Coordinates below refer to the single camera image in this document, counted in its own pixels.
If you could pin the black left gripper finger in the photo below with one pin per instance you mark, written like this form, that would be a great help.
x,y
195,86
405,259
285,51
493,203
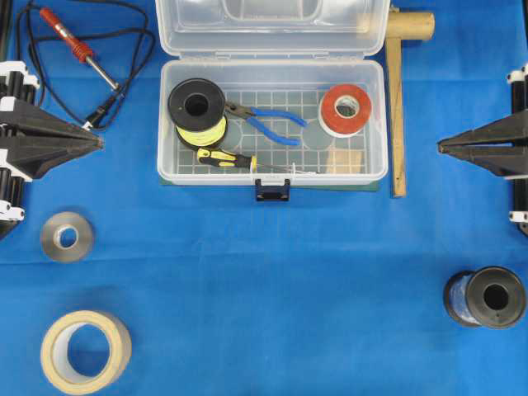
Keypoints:
x,y
29,118
31,157

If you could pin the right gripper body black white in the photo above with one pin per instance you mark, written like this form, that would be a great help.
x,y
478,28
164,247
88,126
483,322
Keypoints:
x,y
518,215

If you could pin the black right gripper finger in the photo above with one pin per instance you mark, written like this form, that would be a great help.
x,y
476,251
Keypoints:
x,y
502,161
510,129

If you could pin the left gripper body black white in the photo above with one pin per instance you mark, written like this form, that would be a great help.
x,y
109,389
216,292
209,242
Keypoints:
x,y
17,84

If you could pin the clear plastic toolbox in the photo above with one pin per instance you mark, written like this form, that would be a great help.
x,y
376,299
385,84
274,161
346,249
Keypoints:
x,y
277,56

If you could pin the red soldering iron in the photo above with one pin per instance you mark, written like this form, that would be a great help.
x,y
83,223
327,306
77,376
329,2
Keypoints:
x,y
80,50

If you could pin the grey tape roll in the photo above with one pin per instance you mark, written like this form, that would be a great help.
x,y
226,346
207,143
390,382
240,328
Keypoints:
x,y
66,237

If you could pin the blue table cloth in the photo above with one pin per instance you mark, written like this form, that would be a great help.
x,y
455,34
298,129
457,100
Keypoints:
x,y
329,293

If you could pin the wooden mallet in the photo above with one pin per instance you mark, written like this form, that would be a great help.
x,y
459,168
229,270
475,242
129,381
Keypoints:
x,y
401,26

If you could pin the red tape roll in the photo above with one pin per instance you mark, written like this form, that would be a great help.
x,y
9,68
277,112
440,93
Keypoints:
x,y
344,110

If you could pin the yellow black screwdriver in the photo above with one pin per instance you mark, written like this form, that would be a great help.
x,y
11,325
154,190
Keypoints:
x,y
221,158

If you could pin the beige masking tape roll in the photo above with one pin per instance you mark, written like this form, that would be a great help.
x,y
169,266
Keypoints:
x,y
85,351

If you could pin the blue wire spool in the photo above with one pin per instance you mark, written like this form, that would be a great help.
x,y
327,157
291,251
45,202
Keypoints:
x,y
491,297

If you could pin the yellow wire spool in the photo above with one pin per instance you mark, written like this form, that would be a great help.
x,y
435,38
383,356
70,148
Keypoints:
x,y
197,109

